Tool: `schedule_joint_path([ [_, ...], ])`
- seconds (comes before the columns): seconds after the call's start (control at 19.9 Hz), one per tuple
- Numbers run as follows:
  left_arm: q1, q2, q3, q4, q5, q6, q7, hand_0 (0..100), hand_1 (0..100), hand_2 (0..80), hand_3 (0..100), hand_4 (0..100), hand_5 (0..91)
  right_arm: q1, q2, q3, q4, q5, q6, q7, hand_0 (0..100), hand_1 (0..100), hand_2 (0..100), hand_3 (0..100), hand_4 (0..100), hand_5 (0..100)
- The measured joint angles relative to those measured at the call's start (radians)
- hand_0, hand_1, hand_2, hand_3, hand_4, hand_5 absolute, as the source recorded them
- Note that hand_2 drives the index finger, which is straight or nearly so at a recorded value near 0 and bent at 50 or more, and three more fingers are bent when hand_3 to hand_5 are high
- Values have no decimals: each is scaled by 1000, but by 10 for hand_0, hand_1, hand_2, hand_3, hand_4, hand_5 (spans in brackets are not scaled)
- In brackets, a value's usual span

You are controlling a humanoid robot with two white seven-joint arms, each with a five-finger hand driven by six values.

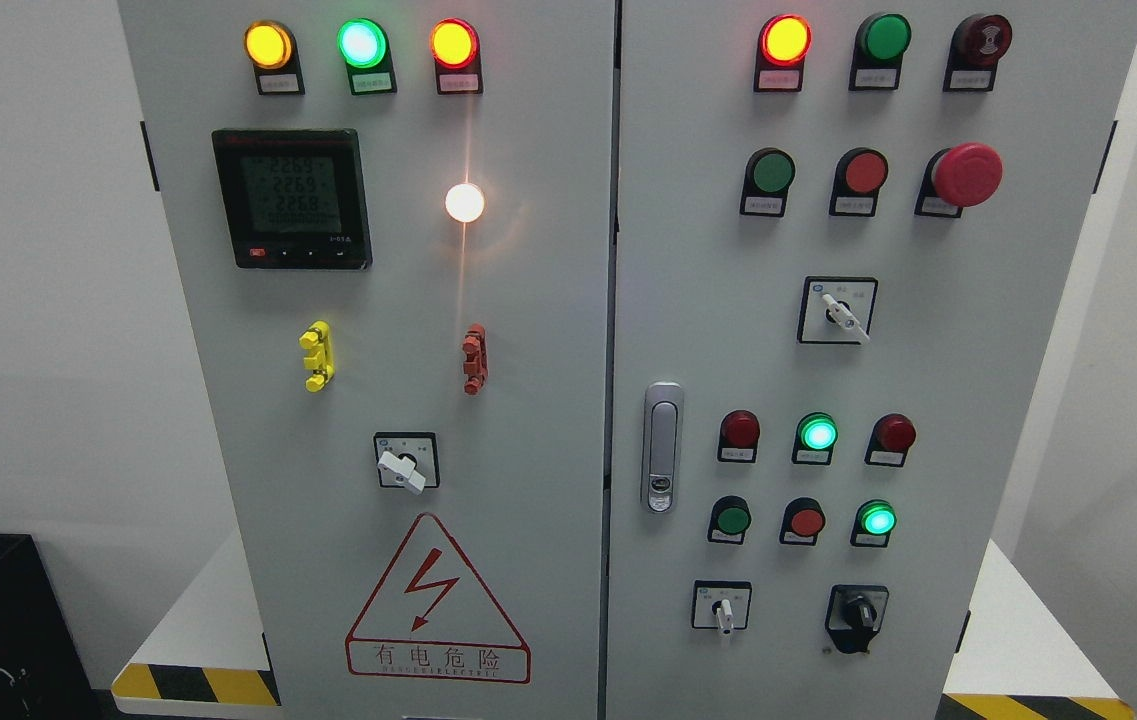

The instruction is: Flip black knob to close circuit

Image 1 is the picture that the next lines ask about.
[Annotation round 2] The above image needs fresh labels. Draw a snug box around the black rotary knob switch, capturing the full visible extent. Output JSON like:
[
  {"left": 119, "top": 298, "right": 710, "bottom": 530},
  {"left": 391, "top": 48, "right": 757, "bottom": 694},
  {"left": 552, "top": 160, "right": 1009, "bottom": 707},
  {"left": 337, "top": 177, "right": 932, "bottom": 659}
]
[{"left": 825, "top": 584, "right": 891, "bottom": 653}]

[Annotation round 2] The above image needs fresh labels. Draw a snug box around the grey electrical control cabinet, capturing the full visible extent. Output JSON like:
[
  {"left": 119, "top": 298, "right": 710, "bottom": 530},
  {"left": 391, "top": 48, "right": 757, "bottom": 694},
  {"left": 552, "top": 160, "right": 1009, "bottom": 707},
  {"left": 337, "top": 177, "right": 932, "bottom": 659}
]
[{"left": 117, "top": 1, "right": 1137, "bottom": 719}]

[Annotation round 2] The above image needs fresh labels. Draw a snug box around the dark red indicator light left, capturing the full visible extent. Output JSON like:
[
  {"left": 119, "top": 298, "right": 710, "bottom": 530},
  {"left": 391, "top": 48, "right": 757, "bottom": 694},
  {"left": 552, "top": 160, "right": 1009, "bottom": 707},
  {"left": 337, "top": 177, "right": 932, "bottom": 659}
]
[{"left": 716, "top": 409, "right": 761, "bottom": 462}]

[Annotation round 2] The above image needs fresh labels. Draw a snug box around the dark red indicator light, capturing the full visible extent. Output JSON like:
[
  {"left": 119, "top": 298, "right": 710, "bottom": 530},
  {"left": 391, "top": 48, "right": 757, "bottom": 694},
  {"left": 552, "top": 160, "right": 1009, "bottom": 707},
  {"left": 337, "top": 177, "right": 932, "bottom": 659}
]
[
  {"left": 716, "top": 409, "right": 761, "bottom": 462},
  {"left": 864, "top": 413, "right": 918, "bottom": 467}
]

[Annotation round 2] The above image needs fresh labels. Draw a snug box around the white lit indicator lamp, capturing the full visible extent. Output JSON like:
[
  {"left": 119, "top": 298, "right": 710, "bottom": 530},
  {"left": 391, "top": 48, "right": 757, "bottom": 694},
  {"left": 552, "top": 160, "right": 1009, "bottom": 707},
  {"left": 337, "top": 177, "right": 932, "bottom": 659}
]
[{"left": 445, "top": 182, "right": 487, "bottom": 224}]

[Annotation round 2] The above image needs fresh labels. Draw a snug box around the green lit indicator middle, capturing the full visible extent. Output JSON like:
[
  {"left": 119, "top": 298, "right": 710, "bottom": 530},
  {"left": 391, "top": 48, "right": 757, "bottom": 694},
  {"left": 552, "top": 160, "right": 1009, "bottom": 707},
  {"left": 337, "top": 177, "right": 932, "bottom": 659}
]
[{"left": 791, "top": 413, "right": 839, "bottom": 466}]

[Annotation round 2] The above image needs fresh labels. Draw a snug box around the green push button upper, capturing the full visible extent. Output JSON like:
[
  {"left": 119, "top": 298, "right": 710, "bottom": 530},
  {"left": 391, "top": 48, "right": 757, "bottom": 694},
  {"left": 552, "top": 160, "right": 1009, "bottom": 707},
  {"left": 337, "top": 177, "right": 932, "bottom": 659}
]
[{"left": 740, "top": 147, "right": 796, "bottom": 218}]

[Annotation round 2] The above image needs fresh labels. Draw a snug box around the red push button lower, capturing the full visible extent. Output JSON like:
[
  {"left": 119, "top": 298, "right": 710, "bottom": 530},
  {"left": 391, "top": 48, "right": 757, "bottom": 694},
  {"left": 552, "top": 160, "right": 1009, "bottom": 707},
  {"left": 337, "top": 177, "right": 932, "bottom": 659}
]
[{"left": 779, "top": 497, "right": 827, "bottom": 546}]

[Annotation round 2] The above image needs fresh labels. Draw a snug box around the red push button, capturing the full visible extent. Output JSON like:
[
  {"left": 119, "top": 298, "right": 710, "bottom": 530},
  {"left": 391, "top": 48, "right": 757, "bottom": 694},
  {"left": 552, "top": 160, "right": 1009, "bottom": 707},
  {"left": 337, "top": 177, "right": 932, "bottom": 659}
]
[
  {"left": 828, "top": 147, "right": 889, "bottom": 218},
  {"left": 779, "top": 497, "right": 827, "bottom": 546}
]

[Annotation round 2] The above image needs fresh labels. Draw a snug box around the red electric hazard warning sticker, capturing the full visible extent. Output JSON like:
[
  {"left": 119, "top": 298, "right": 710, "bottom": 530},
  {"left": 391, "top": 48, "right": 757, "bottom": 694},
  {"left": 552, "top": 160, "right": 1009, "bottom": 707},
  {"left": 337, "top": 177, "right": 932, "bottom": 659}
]
[{"left": 347, "top": 512, "right": 532, "bottom": 685}]

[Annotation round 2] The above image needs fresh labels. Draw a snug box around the black digital power meter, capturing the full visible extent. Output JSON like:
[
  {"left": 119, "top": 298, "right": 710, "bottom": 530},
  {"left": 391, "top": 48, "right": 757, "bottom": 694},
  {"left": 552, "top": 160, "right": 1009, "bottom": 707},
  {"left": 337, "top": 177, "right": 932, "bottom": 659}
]
[{"left": 211, "top": 129, "right": 373, "bottom": 272}]

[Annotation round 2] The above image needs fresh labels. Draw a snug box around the red-rimmed yellow indicator light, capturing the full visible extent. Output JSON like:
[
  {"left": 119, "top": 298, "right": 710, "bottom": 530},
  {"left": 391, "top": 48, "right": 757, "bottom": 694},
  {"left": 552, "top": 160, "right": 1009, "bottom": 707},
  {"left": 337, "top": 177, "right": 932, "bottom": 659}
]
[{"left": 428, "top": 17, "right": 484, "bottom": 96}]

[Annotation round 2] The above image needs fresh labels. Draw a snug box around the dark red indicator light right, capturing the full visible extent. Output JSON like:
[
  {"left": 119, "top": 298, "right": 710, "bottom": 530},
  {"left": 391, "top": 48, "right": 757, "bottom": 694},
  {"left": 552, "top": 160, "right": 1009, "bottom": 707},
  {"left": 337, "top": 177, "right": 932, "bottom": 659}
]
[{"left": 864, "top": 413, "right": 918, "bottom": 467}]

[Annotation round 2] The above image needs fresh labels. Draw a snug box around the green lit push button lower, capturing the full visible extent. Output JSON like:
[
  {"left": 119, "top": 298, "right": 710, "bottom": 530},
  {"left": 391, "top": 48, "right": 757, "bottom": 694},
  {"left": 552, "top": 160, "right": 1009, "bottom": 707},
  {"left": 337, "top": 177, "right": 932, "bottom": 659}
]
[{"left": 850, "top": 498, "right": 898, "bottom": 548}]

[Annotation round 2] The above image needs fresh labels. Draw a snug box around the red push button upper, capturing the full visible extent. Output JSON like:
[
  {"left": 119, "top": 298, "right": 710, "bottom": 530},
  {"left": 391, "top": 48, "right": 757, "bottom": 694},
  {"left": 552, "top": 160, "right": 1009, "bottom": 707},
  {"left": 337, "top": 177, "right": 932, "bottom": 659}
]
[{"left": 828, "top": 147, "right": 889, "bottom": 218}]

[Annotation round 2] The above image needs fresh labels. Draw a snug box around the green lit indicator light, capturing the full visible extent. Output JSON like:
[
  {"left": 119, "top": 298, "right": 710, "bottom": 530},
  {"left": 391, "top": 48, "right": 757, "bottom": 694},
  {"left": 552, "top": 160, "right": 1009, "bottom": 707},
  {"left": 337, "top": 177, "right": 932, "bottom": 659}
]
[{"left": 338, "top": 18, "right": 396, "bottom": 96}]

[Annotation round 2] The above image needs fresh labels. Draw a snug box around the red-rimmed lit lamp right door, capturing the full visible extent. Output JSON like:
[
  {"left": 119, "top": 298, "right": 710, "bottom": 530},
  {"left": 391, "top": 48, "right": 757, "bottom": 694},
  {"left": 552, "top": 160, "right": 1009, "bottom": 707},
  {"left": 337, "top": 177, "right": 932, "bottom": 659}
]
[{"left": 754, "top": 14, "right": 812, "bottom": 94}]

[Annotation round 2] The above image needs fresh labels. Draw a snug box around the yellow indicator light top left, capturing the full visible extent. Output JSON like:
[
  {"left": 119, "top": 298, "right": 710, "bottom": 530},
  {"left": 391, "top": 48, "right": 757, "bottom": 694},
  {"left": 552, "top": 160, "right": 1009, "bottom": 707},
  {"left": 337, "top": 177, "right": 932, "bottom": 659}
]
[{"left": 243, "top": 19, "right": 306, "bottom": 96}]

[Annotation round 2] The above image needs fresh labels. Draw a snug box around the red emergency stop mushroom button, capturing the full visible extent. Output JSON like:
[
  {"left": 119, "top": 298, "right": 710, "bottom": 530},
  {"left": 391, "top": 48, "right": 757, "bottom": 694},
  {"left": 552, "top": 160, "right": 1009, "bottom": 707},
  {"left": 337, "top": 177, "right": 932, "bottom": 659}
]
[{"left": 914, "top": 142, "right": 1004, "bottom": 220}]

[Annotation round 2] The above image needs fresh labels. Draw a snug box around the dark green indicator light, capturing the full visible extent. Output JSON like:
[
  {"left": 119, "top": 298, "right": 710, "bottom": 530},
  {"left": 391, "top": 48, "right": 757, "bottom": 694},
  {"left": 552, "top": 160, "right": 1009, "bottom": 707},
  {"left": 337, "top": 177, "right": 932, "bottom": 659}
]
[{"left": 848, "top": 13, "right": 912, "bottom": 92}]

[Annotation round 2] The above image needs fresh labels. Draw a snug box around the white platform with hazard stripes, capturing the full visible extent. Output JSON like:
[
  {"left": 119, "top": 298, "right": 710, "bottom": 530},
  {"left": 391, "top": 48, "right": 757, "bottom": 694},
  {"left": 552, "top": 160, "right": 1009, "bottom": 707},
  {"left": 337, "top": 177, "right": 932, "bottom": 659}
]
[{"left": 110, "top": 533, "right": 1135, "bottom": 719}]

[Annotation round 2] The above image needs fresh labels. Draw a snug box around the dark red buzzer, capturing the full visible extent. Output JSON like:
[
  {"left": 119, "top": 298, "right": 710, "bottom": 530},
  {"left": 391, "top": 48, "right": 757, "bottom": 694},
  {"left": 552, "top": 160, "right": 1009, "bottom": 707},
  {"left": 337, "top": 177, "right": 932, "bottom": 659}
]
[{"left": 943, "top": 13, "right": 1013, "bottom": 94}]

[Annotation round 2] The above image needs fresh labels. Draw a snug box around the red terminal handle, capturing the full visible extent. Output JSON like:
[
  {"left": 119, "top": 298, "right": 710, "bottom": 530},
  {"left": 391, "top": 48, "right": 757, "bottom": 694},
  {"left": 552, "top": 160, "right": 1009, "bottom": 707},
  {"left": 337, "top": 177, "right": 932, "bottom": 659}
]
[{"left": 460, "top": 323, "right": 489, "bottom": 396}]

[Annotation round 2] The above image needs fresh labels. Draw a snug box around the silver door lock handle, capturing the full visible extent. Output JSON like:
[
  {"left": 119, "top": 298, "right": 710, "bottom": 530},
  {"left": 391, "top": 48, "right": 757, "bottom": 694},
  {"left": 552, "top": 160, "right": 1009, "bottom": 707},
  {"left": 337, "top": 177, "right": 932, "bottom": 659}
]
[{"left": 641, "top": 382, "right": 684, "bottom": 512}]

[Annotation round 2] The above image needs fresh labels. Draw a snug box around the white rotary selector switch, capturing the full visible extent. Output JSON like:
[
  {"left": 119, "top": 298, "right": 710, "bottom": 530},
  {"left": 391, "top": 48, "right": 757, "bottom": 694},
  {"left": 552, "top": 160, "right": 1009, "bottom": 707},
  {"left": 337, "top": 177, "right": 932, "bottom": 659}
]
[{"left": 373, "top": 430, "right": 441, "bottom": 496}]

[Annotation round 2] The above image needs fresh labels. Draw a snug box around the yellow terminal handle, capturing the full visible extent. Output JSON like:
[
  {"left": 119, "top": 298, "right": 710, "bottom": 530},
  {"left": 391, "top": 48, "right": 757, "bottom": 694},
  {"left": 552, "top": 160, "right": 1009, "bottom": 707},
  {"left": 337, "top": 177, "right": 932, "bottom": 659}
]
[{"left": 298, "top": 320, "right": 335, "bottom": 394}]

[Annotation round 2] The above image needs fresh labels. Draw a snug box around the white selector switch upper right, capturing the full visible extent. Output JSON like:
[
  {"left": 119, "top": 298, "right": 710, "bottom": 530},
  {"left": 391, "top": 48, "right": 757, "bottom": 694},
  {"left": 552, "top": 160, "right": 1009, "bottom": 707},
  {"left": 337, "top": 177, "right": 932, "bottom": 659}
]
[{"left": 797, "top": 275, "right": 878, "bottom": 345}]

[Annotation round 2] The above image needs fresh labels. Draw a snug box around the small white selector switch bottom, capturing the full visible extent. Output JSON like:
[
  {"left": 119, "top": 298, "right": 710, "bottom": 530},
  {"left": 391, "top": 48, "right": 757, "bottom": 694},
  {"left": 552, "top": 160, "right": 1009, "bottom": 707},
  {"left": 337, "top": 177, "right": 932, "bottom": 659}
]
[{"left": 690, "top": 580, "right": 754, "bottom": 635}]

